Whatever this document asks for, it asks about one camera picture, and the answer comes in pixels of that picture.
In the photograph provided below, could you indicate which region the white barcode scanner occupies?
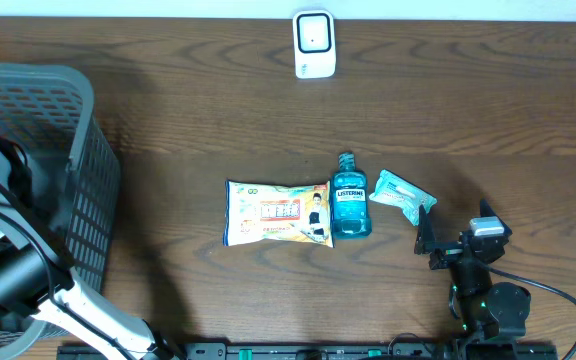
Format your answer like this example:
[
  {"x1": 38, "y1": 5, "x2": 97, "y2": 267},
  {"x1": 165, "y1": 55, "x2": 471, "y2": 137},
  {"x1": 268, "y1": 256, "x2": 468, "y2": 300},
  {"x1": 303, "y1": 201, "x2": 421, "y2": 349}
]
[{"x1": 292, "y1": 10, "x2": 337, "y2": 79}]

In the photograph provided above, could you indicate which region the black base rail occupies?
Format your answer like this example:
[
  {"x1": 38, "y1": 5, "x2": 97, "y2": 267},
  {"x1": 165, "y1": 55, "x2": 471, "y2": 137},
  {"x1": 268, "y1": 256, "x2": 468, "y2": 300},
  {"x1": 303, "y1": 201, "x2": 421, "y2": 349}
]
[{"x1": 56, "y1": 341, "x2": 560, "y2": 360}]

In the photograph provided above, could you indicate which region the grey plastic basket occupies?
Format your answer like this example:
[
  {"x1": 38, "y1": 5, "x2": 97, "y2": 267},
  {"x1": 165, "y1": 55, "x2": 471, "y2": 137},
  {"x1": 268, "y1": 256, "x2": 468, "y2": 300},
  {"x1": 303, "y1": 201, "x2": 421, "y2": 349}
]
[{"x1": 0, "y1": 63, "x2": 120, "y2": 359}]

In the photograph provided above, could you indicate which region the wet wipes pack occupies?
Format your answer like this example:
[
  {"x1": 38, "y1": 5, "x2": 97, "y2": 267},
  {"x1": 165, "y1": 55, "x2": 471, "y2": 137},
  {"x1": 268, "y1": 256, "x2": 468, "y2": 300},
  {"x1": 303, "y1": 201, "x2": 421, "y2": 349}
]
[{"x1": 223, "y1": 180, "x2": 334, "y2": 248}]

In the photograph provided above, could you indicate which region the mint green wipes packet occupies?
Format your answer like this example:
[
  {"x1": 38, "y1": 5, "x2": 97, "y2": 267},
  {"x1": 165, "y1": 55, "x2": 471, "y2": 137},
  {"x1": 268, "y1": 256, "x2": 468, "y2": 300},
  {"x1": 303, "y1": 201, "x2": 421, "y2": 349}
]
[{"x1": 369, "y1": 169, "x2": 437, "y2": 226}]

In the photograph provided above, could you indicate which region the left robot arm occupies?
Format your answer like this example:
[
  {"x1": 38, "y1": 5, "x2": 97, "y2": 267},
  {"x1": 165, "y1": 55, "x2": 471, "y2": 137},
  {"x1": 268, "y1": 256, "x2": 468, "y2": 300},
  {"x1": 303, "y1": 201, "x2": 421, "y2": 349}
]
[{"x1": 0, "y1": 136, "x2": 186, "y2": 359}]

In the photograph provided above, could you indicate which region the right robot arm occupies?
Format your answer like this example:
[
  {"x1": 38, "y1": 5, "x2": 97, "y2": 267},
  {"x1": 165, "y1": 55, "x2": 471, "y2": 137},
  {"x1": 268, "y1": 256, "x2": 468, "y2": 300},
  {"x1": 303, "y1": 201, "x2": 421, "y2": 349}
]
[{"x1": 414, "y1": 200, "x2": 531, "y2": 359}]

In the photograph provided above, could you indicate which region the teal mouthwash bottle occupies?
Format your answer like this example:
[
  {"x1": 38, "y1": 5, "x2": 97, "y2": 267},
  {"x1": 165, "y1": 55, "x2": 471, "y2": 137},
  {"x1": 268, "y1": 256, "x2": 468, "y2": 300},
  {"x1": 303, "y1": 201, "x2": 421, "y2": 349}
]
[{"x1": 330, "y1": 152, "x2": 372, "y2": 240}]

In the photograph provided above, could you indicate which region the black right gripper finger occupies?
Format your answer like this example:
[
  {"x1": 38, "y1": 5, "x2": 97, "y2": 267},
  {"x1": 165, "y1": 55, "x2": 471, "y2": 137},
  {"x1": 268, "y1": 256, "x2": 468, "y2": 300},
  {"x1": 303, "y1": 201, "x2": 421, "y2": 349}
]
[
  {"x1": 416, "y1": 205, "x2": 435, "y2": 245},
  {"x1": 479, "y1": 199, "x2": 507, "y2": 233}
]

